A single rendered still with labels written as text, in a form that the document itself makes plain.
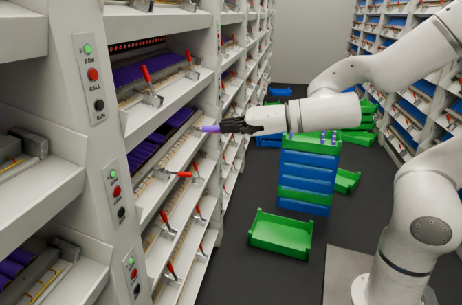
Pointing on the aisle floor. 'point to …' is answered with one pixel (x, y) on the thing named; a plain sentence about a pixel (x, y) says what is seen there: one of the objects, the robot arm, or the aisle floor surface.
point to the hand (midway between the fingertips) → (228, 125)
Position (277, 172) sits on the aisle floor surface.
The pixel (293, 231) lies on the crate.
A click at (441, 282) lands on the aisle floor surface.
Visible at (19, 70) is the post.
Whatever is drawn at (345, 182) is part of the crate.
